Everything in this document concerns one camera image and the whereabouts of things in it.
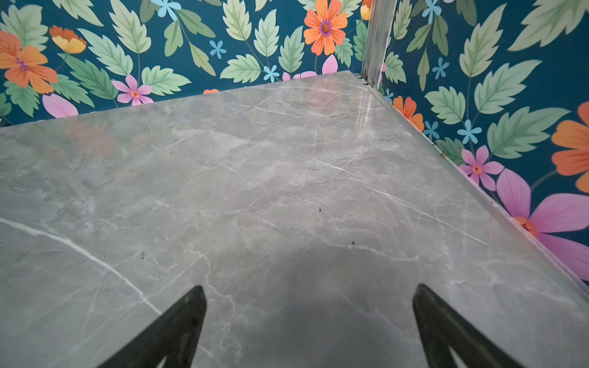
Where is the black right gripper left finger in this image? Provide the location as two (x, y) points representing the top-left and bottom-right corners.
(101, 285), (207, 367)

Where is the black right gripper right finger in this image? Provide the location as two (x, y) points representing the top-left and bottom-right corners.
(413, 284), (522, 368)

